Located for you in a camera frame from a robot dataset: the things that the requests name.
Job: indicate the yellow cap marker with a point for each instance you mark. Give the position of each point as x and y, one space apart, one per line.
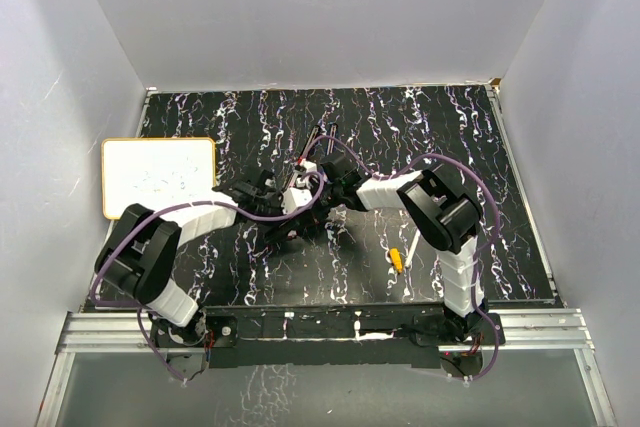
396 260

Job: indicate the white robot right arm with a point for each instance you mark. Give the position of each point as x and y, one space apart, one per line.
446 217

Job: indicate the aluminium frame rail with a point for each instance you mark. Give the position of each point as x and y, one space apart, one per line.
524 329

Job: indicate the white pen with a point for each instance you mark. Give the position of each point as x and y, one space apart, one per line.
412 249

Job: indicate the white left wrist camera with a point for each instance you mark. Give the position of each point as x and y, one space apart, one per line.
294 199

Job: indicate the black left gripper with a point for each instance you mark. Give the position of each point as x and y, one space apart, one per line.
279 232

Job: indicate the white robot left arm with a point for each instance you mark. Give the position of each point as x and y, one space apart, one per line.
139 255

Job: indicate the white board with wooden frame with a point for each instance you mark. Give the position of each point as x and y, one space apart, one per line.
155 172

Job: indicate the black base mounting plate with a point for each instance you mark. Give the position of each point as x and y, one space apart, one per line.
315 335

